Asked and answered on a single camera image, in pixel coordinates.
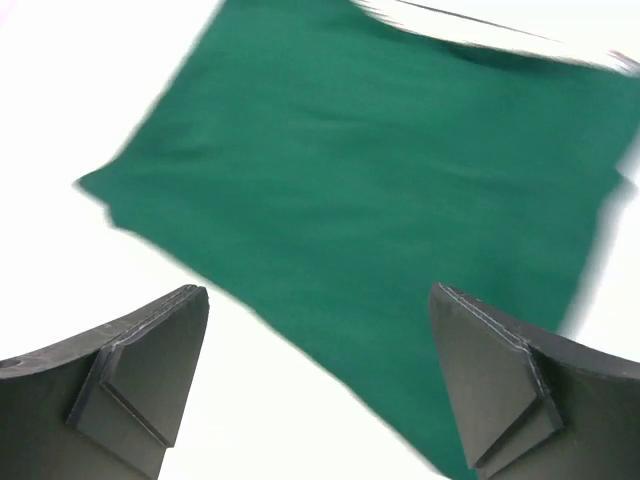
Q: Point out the green surgical cloth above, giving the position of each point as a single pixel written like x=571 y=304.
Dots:
x=326 y=163

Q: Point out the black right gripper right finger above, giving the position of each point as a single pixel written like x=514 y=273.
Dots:
x=530 y=404

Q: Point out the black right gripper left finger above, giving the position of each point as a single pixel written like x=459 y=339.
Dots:
x=106 y=403

